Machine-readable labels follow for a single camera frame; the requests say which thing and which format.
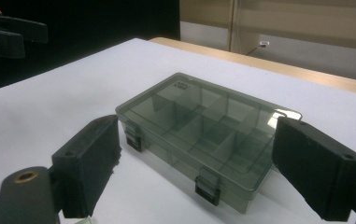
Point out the black curtain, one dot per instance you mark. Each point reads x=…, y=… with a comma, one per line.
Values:
x=88, y=34

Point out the transparent grey compartment box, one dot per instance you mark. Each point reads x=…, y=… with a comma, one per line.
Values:
x=203, y=130

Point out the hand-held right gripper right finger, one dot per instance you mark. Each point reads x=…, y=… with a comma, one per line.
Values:
x=316, y=168

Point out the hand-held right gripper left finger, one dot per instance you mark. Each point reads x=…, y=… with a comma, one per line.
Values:
x=85, y=165

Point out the white wall socket plug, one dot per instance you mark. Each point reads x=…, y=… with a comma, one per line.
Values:
x=264, y=43

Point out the light wooden table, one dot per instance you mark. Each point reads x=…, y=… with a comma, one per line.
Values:
x=259, y=63

